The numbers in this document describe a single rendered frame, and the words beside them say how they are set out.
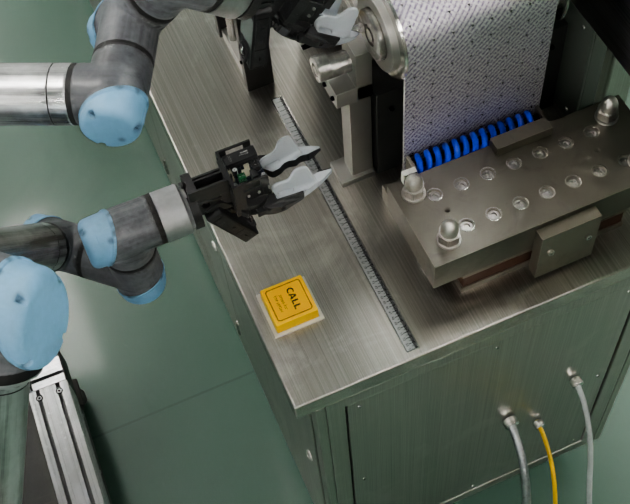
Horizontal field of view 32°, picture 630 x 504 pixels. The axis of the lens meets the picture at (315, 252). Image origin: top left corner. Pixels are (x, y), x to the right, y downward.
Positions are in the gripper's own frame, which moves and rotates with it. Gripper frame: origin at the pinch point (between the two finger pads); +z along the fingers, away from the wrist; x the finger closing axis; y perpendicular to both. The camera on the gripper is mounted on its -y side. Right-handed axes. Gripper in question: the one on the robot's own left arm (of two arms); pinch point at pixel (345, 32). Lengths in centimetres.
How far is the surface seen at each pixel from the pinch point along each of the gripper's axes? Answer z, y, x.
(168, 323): 53, -119, 39
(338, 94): 5.7, -9.9, -1.0
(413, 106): 11.8, -3.9, -8.4
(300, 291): 8.0, -35.7, -17.5
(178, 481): 44, -126, -1
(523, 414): 66, -50, -34
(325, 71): 1.3, -6.9, -0.3
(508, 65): 22.9, 6.8, -8.4
